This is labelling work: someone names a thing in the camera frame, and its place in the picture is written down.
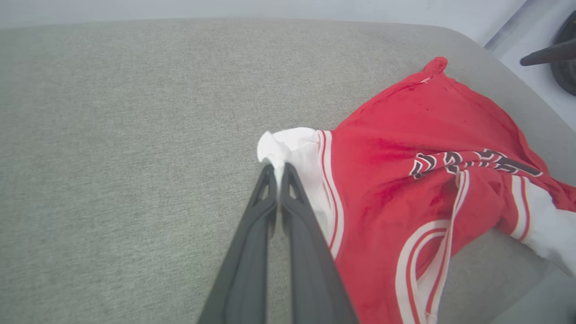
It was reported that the dark grey bar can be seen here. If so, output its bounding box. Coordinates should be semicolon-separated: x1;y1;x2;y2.
520;38;576;67

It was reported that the grey fabric sofa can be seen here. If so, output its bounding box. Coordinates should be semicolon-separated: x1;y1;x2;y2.
0;18;576;324

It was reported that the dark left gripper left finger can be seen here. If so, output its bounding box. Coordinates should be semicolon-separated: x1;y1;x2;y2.
197;164;278;324

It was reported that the black round disc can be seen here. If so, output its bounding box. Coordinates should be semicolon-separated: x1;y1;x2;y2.
550;11;576;97

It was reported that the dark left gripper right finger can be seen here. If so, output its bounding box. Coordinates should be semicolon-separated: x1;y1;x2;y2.
280;162;359;324

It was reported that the red basketball jersey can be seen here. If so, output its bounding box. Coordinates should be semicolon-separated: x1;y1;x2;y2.
256;56;576;324

